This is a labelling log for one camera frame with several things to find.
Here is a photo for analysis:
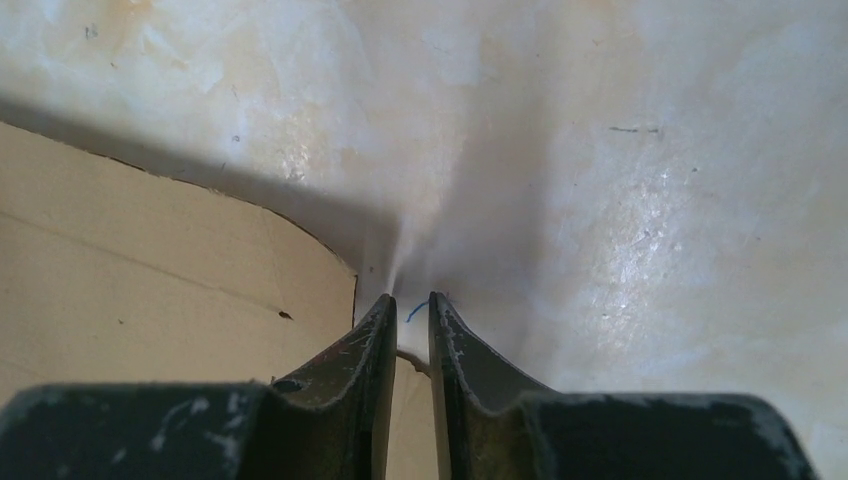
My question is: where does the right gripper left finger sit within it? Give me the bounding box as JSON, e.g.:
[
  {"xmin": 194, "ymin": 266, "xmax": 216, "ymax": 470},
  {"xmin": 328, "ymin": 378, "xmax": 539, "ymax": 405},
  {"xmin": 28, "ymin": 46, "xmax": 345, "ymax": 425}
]
[{"xmin": 1, "ymin": 295, "xmax": 397, "ymax": 479}]

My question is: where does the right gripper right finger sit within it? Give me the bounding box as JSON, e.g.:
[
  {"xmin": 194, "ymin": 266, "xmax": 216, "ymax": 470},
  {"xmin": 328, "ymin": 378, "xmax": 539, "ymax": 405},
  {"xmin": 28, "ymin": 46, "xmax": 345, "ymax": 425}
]
[{"xmin": 428, "ymin": 292, "xmax": 817, "ymax": 479}]

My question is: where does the brown cardboard box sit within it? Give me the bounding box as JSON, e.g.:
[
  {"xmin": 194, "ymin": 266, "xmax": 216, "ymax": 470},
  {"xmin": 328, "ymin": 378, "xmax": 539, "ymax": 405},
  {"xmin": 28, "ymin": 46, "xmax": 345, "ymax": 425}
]
[{"xmin": 1, "ymin": 125, "xmax": 438, "ymax": 479}]

